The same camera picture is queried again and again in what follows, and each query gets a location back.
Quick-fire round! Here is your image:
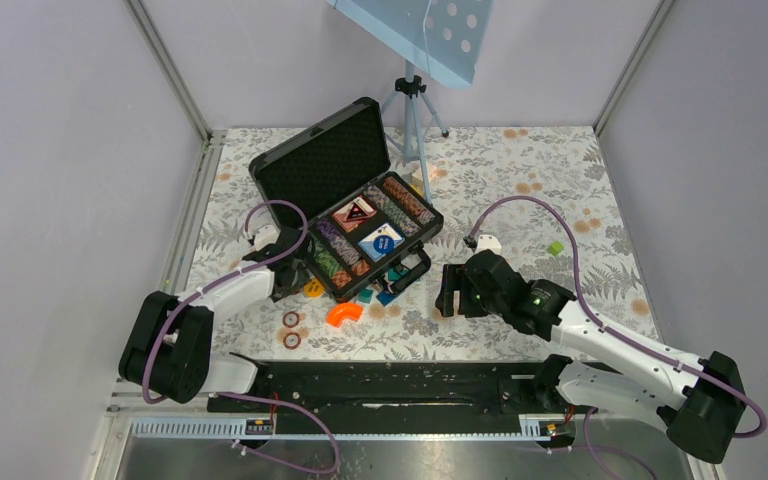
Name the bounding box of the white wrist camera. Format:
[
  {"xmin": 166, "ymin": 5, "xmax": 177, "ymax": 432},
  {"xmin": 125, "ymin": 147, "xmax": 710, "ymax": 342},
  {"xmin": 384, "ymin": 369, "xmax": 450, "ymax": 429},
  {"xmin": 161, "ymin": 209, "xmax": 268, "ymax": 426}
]
[
  {"xmin": 473, "ymin": 234, "xmax": 502, "ymax": 255},
  {"xmin": 250, "ymin": 224, "xmax": 280, "ymax": 251}
]

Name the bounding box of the blue small blind button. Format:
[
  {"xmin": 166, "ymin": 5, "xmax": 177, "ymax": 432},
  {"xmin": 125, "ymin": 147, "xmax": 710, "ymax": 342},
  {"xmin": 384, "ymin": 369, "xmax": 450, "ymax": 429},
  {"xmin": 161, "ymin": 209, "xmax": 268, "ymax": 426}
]
[{"xmin": 372, "ymin": 234, "xmax": 395, "ymax": 255}]

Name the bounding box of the orange curved toy block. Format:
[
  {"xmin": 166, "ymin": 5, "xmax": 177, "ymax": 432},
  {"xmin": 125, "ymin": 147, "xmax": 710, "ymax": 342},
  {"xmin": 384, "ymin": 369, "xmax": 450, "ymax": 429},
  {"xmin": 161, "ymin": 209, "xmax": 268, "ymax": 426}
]
[{"xmin": 326, "ymin": 302, "xmax": 364, "ymax": 328}]

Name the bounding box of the green chip row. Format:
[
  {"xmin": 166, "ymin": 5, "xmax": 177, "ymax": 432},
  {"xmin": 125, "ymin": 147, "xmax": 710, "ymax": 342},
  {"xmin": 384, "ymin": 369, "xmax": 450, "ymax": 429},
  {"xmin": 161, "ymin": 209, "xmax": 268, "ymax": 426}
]
[{"xmin": 313, "ymin": 238, "xmax": 347, "ymax": 284}]

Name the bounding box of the red card deck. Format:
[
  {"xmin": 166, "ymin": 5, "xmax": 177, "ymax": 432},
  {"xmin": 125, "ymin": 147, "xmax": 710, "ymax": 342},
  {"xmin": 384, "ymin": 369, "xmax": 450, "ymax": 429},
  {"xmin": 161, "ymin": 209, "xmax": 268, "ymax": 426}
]
[{"xmin": 332, "ymin": 195, "xmax": 377, "ymax": 232}]

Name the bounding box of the black poker set case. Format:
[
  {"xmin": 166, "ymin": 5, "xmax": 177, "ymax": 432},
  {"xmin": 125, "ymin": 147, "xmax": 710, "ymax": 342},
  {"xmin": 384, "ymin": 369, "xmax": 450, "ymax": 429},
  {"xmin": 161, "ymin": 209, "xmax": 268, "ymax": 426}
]
[{"xmin": 249, "ymin": 97, "xmax": 444, "ymax": 302}]

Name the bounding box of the blue toy brick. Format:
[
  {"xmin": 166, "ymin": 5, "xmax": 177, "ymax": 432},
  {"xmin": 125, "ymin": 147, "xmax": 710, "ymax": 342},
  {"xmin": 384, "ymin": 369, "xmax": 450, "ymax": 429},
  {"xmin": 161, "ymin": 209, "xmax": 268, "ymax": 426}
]
[{"xmin": 376, "ymin": 291, "xmax": 399, "ymax": 306}]

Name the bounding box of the floral table mat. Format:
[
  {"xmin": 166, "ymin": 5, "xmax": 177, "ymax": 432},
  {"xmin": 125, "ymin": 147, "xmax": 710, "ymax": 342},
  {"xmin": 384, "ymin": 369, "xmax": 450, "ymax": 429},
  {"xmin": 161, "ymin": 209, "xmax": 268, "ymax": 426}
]
[{"xmin": 213, "ymin": 126, "xmax": 659, "ymax": 361}]

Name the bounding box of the red yellow chip row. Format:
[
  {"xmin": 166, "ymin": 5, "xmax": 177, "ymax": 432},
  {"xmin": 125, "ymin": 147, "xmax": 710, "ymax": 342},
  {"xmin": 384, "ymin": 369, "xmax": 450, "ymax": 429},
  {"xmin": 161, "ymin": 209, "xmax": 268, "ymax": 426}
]
[{"xmin": 330, "ymin": 260, "xmax": 370, "ymax": 289}]

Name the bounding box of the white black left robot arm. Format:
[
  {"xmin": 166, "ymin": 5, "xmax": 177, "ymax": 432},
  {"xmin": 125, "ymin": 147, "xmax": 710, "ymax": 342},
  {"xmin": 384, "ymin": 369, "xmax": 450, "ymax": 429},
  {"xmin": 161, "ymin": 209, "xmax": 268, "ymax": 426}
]
[{"xmin": 118, "ymin": 226, "xmax": 310, "ymax": 411}]

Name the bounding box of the blue perforated board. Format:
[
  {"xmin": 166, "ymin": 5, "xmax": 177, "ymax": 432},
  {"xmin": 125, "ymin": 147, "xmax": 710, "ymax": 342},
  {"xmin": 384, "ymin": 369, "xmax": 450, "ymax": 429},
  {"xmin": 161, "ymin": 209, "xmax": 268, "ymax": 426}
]
[{"xmin": 328, "ymin": 0, "xmax": 494, "ymax": 89}]

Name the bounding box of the yellow big blind button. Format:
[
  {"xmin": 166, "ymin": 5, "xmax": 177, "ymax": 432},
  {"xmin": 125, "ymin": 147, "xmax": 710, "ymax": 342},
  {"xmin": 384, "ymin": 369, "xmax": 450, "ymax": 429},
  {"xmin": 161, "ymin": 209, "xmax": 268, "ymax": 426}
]
[{"xmin": 303, "ymin": 279, "xmax": 325, "ymax": 298}]

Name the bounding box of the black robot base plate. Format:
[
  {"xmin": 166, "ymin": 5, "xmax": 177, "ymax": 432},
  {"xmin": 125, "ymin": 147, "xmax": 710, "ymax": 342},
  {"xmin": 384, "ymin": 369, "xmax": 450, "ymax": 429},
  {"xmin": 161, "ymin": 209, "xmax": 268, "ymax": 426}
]
[{"xmin": 249, "ymin": 361, "xmax": 588, "ymax": 436}]

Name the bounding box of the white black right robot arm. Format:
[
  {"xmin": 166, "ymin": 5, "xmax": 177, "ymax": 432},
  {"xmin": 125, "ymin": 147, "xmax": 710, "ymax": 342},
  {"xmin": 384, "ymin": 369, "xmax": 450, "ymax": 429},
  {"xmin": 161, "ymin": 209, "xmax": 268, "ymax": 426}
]
[{"xmin": 435, "ymin": 250, "xmax": 747, "ymax": 464}]

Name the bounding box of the blue tripod stand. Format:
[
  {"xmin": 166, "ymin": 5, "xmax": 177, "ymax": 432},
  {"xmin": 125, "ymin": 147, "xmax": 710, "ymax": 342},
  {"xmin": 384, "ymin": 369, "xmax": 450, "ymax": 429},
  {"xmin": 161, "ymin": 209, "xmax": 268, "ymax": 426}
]
[{"xmin": 380, "ymin": 60, "xmax": 450, "ymax": 204}]

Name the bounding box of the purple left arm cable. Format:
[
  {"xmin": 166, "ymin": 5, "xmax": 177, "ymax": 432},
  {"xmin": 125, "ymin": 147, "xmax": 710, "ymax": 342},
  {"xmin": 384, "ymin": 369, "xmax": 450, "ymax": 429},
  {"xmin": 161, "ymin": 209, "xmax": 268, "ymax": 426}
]
[{"xmin": 140, "ymin": 199, "xmax": 342, "ymax": 476}]

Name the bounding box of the green toy cube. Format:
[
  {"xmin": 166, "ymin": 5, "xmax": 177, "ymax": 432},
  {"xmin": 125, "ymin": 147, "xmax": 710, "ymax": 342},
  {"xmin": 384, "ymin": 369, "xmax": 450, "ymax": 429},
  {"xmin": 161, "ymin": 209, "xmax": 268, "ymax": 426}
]
[{"xmin": 547, "ymin": 241, "xmax": 564, "ymax": 256}]

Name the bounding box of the teal triangular toy block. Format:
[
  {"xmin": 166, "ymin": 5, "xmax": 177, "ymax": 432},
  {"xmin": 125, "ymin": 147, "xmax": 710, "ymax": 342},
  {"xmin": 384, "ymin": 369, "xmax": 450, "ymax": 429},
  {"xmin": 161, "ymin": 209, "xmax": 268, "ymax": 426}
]
[{"xmin": 357, "ymin": 289, "xmax": 375, "ymax": 304}]

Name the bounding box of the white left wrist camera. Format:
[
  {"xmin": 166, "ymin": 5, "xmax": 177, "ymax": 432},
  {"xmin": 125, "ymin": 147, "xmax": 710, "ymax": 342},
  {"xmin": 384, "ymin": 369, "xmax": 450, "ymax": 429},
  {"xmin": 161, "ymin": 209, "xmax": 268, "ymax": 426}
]
[{"xmin": 250, "ymin": 224, "xmax": 280, "ymax": 251}]

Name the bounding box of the red poker chip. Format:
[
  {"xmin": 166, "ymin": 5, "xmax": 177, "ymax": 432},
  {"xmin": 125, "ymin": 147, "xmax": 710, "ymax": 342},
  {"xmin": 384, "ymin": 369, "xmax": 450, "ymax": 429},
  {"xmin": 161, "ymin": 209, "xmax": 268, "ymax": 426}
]
[
  {"xmin": 282, "ymin": 332, "xmax": 302, "ymax": 350},
  {"xmin": 282, "ymin": 311, "xmax": 301, "ymax": 329}
]

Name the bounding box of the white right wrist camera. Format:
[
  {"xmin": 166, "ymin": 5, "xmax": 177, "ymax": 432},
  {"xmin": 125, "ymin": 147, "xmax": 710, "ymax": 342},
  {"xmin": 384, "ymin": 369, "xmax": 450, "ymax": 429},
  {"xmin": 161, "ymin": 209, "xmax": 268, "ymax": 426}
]
[{"xmin": 473, "ymin": 234, "xmax": 502, "ymax": 255}]

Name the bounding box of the orange blue chip row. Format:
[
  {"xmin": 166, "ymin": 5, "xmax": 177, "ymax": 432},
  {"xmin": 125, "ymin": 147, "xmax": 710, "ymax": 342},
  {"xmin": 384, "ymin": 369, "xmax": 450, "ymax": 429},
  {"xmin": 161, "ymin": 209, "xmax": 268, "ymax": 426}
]
[{"xmin": 382, "ymin": 177, "xmax": 435, "ymax": 225}]

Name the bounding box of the black all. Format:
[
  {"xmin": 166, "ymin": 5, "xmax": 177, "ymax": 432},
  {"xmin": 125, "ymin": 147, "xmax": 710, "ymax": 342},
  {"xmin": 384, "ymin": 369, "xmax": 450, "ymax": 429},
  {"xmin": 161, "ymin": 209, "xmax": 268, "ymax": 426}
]
[{"xmin": 335, "ymin": 198, "xmax": 375, "ymax": 225}]

